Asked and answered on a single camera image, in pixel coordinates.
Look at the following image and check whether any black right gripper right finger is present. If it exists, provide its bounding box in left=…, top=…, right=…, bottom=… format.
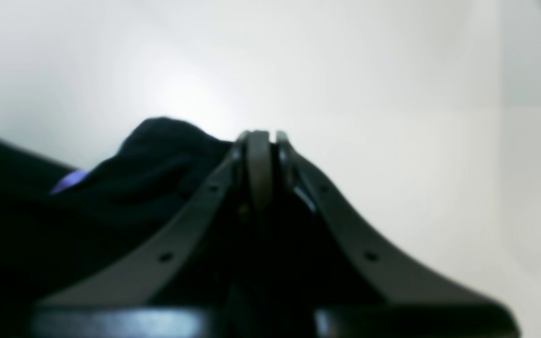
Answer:
left=276, top=131, right=520, bottom=338

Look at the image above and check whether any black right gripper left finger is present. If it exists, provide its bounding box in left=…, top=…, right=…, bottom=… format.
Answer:
left=29, top=131, right=272, bottom=338

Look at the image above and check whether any black t-shirt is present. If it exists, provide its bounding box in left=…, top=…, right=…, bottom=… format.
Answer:
left=0, top=118, right=232, bottom=338

